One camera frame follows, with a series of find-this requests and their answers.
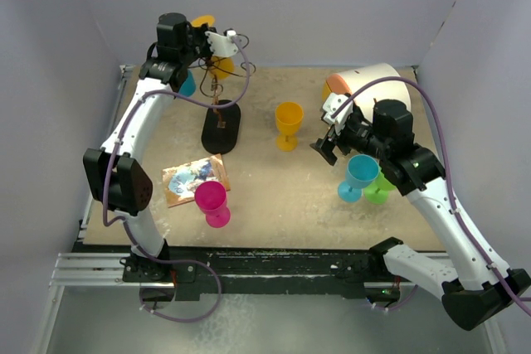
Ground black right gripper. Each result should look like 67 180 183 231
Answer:
311 109 391 164

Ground yellow wine glass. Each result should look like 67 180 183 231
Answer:
275 102 304 152
192 15 235 81

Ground blue wine glass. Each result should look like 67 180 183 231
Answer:
338 154 379 203
178 70 196 97

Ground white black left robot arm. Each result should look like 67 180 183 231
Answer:
85 67 348 281

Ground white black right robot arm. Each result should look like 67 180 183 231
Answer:
312 94 530 331

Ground green wine glass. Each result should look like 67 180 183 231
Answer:
363 172 396 205

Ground metal wine glass rack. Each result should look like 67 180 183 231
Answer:
198 31 256 154

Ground pink wine glass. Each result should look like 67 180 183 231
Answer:
194 181 231 228

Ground white cylindrical drawer cabinet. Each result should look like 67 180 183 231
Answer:
321 62 412 114

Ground illustrated book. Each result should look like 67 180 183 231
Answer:
162 154 231 208

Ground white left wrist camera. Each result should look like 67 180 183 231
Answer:
205 30 239 58

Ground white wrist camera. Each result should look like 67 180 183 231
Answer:
321 93 353 135
205 30 239 58

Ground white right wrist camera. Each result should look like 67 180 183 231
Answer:
321 93 353 135

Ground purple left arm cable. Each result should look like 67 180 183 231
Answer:
101 34 252 266

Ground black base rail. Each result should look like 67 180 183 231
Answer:
120 247 407 306

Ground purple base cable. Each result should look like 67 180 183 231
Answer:
139 260 225 324

